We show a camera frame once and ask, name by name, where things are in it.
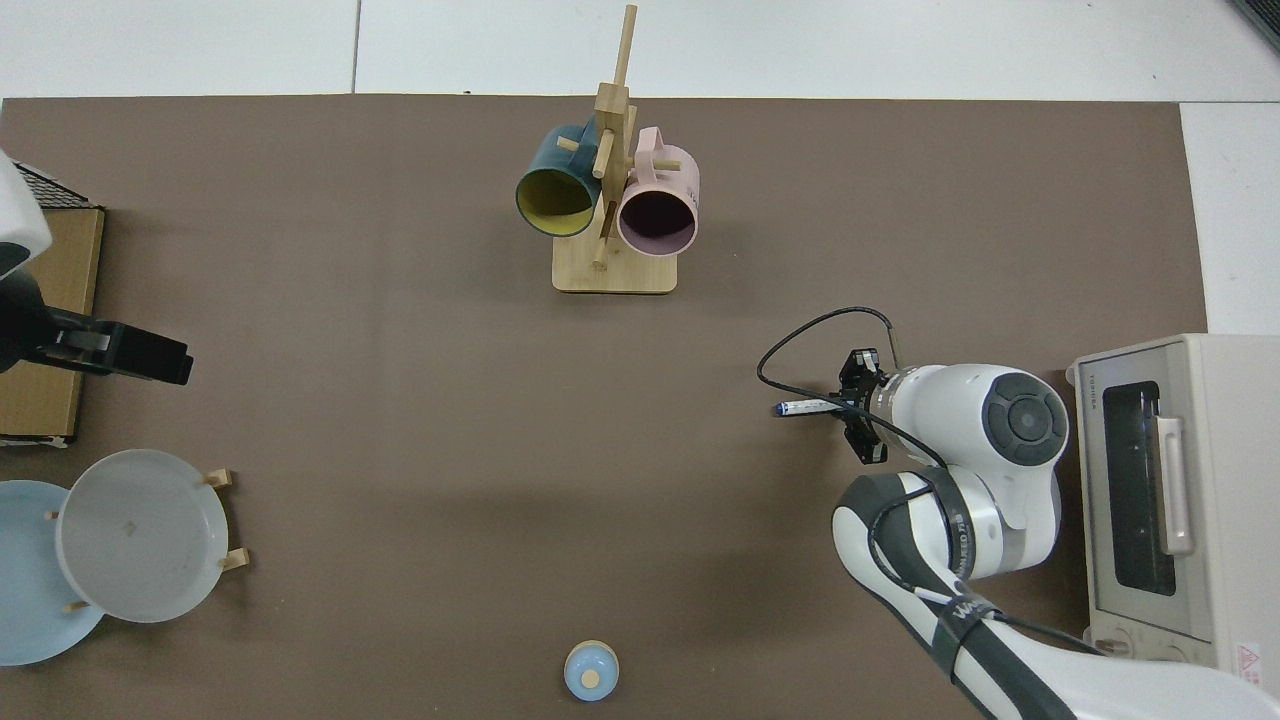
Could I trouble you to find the grey plate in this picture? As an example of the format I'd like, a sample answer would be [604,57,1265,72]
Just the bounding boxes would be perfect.
[55,449,230,624]

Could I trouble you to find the wooden plate rack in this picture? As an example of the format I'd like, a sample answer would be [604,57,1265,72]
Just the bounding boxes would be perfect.
[45,467,251,614]

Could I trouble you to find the light blue plate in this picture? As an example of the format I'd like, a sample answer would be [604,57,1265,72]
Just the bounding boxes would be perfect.
[0,480,106,667]

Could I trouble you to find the brown table cloth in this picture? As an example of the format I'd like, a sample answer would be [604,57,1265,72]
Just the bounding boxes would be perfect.
[0,95,1209,720]

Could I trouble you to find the wooden cup stand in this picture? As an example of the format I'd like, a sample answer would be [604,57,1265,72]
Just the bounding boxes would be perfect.
[552,4,678,296]

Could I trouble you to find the pink cup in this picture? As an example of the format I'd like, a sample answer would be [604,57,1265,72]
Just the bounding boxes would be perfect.
[616,127,700,258]

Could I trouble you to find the small blue round bell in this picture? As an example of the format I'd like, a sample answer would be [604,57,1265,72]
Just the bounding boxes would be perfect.
[563,641,621,703]

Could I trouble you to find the pale toaster oven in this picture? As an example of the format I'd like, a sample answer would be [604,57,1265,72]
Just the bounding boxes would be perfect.
[1066,334,1280,671]

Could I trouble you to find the dark teal cup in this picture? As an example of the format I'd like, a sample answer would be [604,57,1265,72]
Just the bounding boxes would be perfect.
[515,115,606,239]

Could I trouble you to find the black flat panel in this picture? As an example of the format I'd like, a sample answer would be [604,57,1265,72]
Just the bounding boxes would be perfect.
[1228,0,1280,53]

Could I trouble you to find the wire basket with wooden floor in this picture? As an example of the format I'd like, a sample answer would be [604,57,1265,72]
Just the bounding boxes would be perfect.
[0,165,106,448]

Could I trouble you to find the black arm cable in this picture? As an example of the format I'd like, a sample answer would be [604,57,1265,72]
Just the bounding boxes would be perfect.
[756,306,951,471]

